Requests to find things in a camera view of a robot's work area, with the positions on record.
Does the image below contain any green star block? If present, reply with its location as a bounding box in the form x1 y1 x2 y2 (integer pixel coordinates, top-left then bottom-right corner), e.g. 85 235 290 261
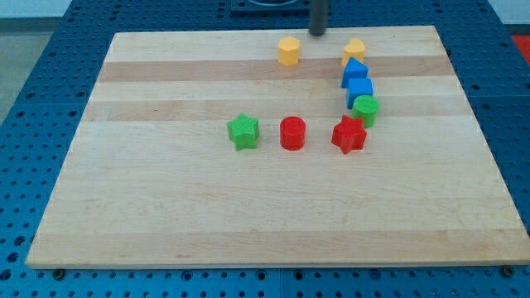
227 113 260 151

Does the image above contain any yellow heart block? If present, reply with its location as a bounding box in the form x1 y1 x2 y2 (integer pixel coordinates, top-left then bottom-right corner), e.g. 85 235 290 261
341 38 366 67

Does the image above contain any wooden board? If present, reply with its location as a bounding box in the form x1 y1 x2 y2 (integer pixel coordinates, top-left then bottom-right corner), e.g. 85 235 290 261
26 26 529 269

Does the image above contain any green cylinder block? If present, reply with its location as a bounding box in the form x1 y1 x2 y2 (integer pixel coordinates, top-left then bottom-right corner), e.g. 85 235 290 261
351 95 380 128

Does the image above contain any yellow hexagon block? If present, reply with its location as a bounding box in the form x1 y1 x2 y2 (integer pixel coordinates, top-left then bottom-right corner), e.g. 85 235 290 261
277 36 300 66

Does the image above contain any red cylinder block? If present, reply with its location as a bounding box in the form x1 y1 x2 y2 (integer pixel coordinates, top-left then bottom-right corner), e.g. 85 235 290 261
280 116 306 151

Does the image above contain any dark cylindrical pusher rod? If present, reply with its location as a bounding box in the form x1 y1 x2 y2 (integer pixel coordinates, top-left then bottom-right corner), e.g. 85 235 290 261
309 0 329 36

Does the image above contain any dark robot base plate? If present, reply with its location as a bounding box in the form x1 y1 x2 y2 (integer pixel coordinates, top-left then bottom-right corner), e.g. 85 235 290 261
228 0 311 15

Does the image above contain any blue triangle block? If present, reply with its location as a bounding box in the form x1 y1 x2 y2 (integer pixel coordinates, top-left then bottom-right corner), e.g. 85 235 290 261
340 57 369 89

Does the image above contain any blue cube block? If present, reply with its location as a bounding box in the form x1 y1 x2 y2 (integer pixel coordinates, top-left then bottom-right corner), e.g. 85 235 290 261
345 78 373 109

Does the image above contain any red star block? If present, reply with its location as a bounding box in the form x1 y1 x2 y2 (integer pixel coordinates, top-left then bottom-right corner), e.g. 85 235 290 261
331 115 368 154

